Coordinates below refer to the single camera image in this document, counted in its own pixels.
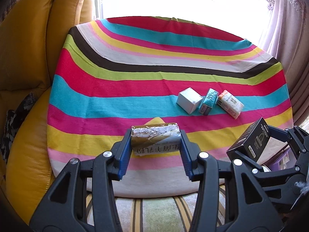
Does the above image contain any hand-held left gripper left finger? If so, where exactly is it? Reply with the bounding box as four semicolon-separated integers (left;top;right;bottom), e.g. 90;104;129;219
29;129;133;232

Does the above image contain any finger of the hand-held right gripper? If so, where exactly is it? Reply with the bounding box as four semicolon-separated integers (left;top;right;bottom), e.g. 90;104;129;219
233;150;300;186
267;125;309;167

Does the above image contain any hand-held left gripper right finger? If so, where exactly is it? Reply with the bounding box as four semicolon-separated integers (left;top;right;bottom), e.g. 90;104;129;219
180;129;284;232

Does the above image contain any purple box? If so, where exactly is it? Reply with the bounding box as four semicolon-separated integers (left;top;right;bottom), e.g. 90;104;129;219
262;147;298;173

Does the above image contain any black box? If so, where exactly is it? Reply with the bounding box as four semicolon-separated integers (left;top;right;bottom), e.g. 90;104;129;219
226;117;274;166

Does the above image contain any small plain white box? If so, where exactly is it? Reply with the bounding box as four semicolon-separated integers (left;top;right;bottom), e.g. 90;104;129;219
176;87;203;114

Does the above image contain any white orange soft packet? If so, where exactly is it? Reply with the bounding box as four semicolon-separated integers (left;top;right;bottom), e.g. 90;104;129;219
216;90;244;119

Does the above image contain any small teal box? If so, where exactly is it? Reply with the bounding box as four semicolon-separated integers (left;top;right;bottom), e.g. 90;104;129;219
198;88;219;115

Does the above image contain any striped beige cushion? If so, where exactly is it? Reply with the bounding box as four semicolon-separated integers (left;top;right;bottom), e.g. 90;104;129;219
84;184;232;232

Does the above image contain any striped colourful cloth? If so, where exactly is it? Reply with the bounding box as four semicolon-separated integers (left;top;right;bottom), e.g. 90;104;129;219
47;17;294;197

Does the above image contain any pink pleated curtain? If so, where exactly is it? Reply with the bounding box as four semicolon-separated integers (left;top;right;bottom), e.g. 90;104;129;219
244;0;309;131

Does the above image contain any black white patterned cloth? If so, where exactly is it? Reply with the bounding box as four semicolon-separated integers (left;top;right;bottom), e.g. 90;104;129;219
0;92;37;170

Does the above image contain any yellow leather sofa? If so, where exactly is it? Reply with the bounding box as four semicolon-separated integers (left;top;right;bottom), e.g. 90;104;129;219
0;0;97;225

